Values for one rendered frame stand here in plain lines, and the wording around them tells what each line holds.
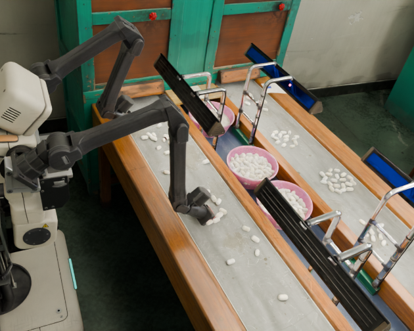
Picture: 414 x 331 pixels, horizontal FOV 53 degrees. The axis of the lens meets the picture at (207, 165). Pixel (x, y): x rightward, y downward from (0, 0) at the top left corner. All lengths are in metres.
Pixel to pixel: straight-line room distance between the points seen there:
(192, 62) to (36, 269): 1.42
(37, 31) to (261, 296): 2.22
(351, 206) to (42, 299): 1.53
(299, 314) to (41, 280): 1.23
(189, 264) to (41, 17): 1.98
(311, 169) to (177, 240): 0.87
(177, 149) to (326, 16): 2.72
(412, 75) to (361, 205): 2.42
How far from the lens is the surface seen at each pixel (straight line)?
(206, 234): 1.78
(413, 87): 4.40
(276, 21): 2.76
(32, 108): 1.40
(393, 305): 1.91
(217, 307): 1.57
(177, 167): 1.49
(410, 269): 2.02
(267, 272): 1.73
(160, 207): 1.82
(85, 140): 1.32
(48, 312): 2.13
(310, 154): 2.34
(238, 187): 1.97
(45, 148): 1.35
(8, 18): 3.02
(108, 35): 1.66
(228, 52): 2.65
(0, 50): 3.12
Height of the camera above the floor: 2.12
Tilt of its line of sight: 41 degrees down
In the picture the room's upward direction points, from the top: 10 degrees clockwise
